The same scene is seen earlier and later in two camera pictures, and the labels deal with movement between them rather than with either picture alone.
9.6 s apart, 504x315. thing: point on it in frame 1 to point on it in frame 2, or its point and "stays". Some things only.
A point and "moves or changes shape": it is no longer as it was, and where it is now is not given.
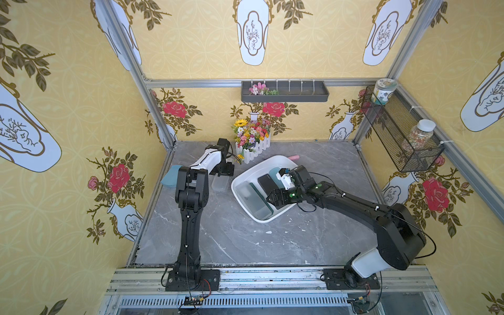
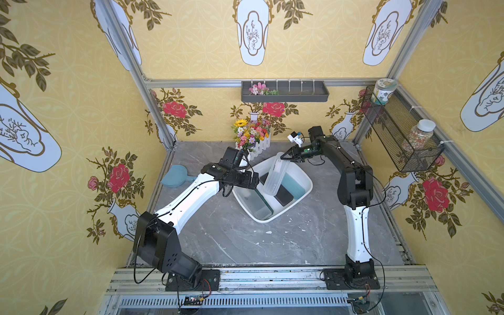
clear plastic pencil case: x=219 y=183 moves or changes shape
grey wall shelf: x=289 y=91 stays
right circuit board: x=361 y=305 stays
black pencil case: x=267 y=184 moves or changes shape
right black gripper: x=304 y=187 to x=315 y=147
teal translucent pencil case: x=273 y=172 moves or changes shape
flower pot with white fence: x=252 y=138 stays
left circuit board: x=193 y=300 stays
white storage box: x=252 y=184 stays
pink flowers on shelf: x=261 y=89 stays
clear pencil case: x=254 y=201 stays
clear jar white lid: x=421 y=134 stays
